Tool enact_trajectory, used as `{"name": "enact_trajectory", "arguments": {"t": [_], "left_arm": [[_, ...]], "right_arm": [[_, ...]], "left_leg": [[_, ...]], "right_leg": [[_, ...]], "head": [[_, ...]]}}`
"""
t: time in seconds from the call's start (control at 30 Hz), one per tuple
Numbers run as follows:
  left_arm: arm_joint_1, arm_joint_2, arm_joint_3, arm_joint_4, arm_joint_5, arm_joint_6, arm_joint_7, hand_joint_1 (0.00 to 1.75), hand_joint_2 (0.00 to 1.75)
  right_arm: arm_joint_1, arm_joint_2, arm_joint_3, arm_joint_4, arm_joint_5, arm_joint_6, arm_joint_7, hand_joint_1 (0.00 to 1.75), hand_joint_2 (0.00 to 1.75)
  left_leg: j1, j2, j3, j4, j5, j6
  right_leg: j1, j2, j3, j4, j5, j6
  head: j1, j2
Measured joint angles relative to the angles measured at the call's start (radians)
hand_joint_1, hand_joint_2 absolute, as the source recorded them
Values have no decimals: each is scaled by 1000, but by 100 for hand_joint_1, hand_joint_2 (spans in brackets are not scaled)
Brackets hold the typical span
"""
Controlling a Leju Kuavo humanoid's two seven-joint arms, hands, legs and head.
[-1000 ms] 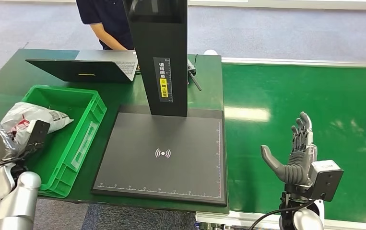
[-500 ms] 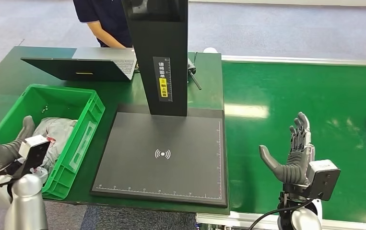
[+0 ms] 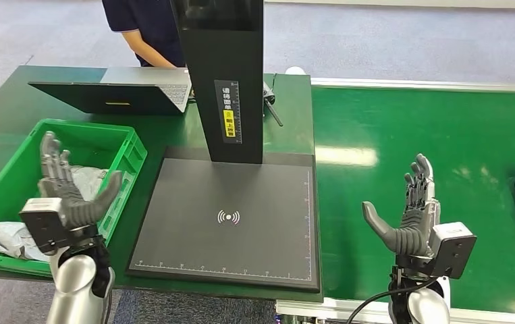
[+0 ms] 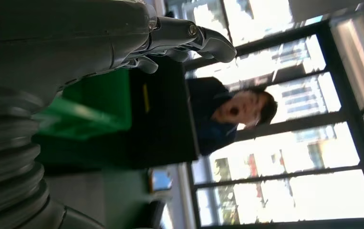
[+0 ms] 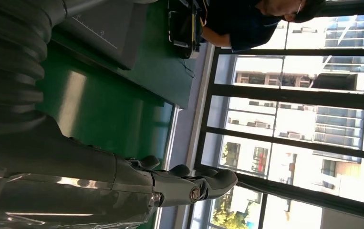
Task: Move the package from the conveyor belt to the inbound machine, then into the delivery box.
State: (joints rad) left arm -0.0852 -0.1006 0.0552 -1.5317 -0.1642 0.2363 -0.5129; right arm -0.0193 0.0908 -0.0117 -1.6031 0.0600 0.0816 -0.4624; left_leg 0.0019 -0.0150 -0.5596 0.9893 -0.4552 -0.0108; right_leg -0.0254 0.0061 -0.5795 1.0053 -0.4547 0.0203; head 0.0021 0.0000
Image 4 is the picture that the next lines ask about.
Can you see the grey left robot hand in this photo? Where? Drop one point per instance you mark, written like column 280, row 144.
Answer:
column 58, row 41

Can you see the green plastic crate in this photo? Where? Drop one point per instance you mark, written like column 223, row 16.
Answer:
column 90, row 107

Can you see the dark laptop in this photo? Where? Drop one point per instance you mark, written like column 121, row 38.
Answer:
column 166, row 120

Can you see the person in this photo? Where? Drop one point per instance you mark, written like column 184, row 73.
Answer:
column 213, row 107

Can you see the small blue object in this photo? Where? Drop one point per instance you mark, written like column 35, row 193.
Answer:
column 161, row 180

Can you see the black window frame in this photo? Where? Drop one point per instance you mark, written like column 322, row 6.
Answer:
column 295, row 124

